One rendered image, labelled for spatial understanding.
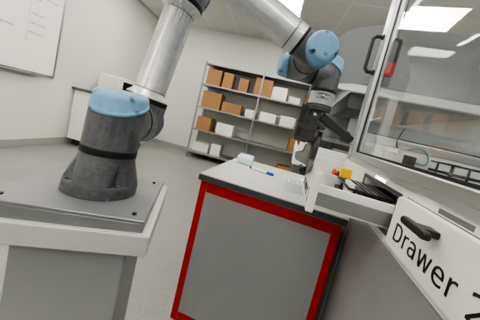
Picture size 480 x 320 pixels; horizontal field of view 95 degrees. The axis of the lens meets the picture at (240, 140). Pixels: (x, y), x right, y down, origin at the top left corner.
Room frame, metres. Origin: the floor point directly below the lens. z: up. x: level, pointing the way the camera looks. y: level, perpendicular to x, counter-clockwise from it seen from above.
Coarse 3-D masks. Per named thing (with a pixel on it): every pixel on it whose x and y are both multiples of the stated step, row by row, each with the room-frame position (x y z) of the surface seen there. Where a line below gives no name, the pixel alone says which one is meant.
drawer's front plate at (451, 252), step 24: (408, 216) 0.43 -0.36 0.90; (432, 216) 0.36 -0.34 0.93; (432, 240) 0.35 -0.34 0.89; (456, 240) 0.30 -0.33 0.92; (408, 264) 0.38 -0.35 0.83; (432, 264) 0.33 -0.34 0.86; (456, 264) 0.29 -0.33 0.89; (432, 288) 0.32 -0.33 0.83; (456, 288) 0.28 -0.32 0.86; (456, 312) 0.27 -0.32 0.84
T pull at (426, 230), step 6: (402, 216) 0.38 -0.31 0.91; (402, 222) 0.38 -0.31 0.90; (408, 222) 0.36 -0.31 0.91; (414, 222) 0.36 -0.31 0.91; (408, 228) 0.36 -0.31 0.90; (414, 228) 0.34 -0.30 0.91; (420, 228) 0.33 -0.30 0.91; (426, 228) 0.34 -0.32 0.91; (432, 228) 0.35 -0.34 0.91; (420, 234) 0.32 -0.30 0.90; (426, 234) 0.32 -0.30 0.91; (432, 234) 0.33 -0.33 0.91; (438, 234) 0.33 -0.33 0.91; (426, 240) 0.32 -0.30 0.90
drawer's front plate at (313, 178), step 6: (312, 168) 0.65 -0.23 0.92; (318, 168) 0.61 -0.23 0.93; (306, 174) 0.77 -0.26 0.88; (312, 174) 0.61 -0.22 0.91; (318, 174) 0.55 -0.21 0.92; (306, 180) 0.72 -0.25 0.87; (312, 180) 0.58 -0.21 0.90; (318, 180) 0.55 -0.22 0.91; (306, 186) 0.67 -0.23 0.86; (312, 186) 0.55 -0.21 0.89; (318, 186) 0.55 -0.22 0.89; (306, 192) 0.63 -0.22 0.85; (312, 192) 0.55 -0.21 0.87; (312, 198) 0.55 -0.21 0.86; (306, 204) 0.56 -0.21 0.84; (312, 204) 0.55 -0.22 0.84; (306, 210) 0.55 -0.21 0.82; (312, 210) 0.55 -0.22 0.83
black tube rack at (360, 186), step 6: (336, 186) 0.72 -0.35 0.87; (342, 186) 0.73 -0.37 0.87; (360, 186) 0.65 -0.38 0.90; (366, 186) 0.68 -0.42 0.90; (372, 186) 0.70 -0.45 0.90; (354, 192) 0.59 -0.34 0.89; (360, 192) 0.58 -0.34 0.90; (366, 192) 0.58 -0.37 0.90; (372, 192) 0.60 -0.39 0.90; (378, 192) 0.62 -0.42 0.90; (384, 192) 0.66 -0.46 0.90; (390, 192) 0.67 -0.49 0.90; (372, 198) 0.67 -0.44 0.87; (378, 198) 0.57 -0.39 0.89; (384, 198) 0.56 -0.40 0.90; (390, 198) 0.58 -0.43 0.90; (396, 198) 0.61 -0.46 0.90
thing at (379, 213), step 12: (324, 180) 0.79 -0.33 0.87; (336, 180) 0.78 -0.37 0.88; (324, 192) 0.56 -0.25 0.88; (336, 192) 0.56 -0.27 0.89; (348, 192) 0.55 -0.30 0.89; (324, 204) 0.56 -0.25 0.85; (336, 204) 0.55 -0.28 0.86; (348, 204) 0.55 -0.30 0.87; (360, 204) 0.54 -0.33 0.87; (372, 204) 0.54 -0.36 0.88; (384, 204) 0.53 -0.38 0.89; (348, 216) 0.55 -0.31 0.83; (360, 216) 0.54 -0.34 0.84; (372, 216) 0.53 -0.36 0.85; (384, 216) 0.53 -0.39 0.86; (384, 228) 0.53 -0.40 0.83
